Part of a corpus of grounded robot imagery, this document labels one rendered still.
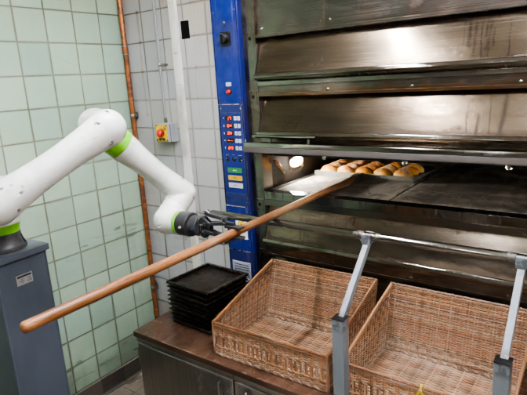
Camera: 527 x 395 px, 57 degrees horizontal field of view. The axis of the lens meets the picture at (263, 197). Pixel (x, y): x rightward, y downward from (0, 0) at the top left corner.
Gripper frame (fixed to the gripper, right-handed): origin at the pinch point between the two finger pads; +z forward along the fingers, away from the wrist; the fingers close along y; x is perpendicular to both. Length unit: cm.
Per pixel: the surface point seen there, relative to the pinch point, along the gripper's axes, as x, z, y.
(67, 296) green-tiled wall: -2, -121, 53
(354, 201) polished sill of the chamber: -60, 17, 2
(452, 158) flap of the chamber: -46, 61, -22
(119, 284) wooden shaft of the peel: 51, 2, 0
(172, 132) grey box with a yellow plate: -55, -86, -28
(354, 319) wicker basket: -35, 29, 42
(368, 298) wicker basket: -48, 29, 39
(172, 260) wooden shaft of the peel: 31.8, 1.5, -0.4
